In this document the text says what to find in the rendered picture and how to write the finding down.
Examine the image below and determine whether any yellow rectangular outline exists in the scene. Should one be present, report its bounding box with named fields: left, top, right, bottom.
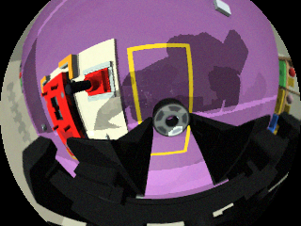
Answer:
left=127, top=42, right=193, bottom=155

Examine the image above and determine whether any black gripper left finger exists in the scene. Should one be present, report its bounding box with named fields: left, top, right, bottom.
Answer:
left=67, top=117, right=153, bottom=196

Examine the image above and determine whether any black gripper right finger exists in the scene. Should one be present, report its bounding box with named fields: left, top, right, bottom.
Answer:
left=189, top=113, right=270, bottom=186

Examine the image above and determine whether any black and grey wheel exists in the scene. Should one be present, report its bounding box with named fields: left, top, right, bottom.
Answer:
left=153, top=98, right=191, bottom=137

